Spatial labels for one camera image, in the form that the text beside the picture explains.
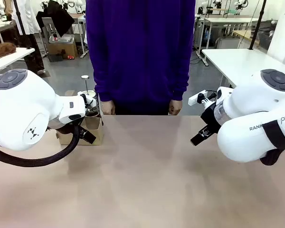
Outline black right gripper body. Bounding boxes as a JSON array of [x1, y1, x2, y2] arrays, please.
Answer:
[[200, 104, 220, 133]]

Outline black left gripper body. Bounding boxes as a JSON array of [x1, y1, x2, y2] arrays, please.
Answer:
[[77, 116, 88, 131]]

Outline person's right hand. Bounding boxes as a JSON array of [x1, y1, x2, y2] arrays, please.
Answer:
[[101, 100, 116, 115]]

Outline person's left hand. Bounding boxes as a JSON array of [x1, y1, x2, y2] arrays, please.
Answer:
[[168, 99, 183, 116]]

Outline glass french press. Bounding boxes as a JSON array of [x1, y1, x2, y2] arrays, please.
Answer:
[[80, 75, 102, 118]]

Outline white power strip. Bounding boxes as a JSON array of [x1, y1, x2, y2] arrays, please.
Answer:
[[188, 90, 208, 106]]

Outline large white side table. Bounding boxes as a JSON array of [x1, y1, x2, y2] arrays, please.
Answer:
[[201, 48, 285, 89]]

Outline black tool case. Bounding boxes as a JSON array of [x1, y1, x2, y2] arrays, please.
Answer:
[[48, 54, 64, 63]]

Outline brown cardboard box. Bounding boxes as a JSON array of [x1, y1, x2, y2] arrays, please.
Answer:
[[47, 42, 79, 59]]

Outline grey plastic bin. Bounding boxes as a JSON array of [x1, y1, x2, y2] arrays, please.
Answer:
[[48, 33, 76, 44]]

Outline wooden top table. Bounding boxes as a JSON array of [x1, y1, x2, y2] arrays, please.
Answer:
[[232, 29, 261, 46]]

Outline person in purple sweater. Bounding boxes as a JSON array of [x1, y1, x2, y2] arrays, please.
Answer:
[[85, 0, 197, 116]]

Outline white table with wig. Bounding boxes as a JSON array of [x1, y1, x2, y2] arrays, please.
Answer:
[[0, 47, 36, 76]]

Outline white background lab table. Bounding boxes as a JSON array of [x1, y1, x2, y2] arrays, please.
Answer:
[[194, 16, 254, 67]]

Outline black stand pole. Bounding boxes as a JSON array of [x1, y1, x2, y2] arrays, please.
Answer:
[[248, 0, 267, 51]]

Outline brown hair wig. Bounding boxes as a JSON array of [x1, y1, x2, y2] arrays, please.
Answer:
[[0, 42, 17, 60]]

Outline black hanging cloth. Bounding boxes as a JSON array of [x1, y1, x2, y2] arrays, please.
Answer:
[[35, 0, 76, 39]]

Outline person in white coat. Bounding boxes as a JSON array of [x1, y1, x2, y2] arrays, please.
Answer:
[[11, 0, 46, 75]]

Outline black left arm cable sleeve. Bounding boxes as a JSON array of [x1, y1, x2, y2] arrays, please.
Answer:
[[0, 122, 86, 168]]

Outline black arm cable sleeve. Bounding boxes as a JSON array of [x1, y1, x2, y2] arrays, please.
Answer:
[[260, 120, 285, 166], [0, 122, 86, 168]]

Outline black right arm cable sleeve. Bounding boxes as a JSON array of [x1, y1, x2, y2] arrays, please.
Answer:
[[260, 120, 285, 166]]

